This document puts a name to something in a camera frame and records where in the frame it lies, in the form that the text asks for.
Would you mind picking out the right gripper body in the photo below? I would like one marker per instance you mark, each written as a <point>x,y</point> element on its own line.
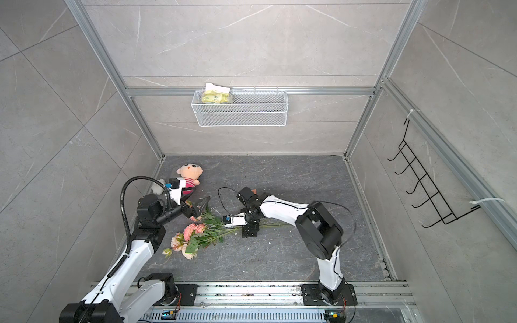
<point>252,225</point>

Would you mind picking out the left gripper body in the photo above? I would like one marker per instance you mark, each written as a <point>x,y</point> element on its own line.
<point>188,212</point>

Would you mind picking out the artificial pink flower bouquet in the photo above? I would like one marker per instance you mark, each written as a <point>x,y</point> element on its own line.
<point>203,231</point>

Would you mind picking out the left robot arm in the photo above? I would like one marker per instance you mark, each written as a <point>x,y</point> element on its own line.
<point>107,302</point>

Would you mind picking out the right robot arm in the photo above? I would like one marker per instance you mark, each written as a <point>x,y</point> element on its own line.
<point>318,229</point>

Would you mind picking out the pink plush doll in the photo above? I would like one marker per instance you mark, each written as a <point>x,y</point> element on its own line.
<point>191,174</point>

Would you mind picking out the small grey plush toy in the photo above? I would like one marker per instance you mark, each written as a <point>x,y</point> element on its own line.
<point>158,189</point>

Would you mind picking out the yellow green packet in basket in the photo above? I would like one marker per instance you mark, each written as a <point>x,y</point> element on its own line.
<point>214,94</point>

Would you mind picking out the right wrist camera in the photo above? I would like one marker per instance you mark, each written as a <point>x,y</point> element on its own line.
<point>234,220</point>

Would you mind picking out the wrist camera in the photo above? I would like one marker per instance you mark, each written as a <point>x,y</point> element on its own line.
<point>175,188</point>
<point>234,220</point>

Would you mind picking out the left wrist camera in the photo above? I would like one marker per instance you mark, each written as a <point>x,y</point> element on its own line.
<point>175,188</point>

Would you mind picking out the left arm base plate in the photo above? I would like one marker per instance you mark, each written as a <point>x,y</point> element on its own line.
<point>185,295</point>

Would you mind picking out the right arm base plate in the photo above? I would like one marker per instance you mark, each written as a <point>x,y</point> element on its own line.
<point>318,295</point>

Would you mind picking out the white wire wall basket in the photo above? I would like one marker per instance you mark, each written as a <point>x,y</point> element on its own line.
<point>245,108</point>

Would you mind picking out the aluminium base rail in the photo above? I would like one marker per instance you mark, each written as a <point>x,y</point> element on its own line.
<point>280,302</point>

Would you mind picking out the black wall hook rack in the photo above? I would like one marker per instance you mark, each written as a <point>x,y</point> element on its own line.
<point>433,196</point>

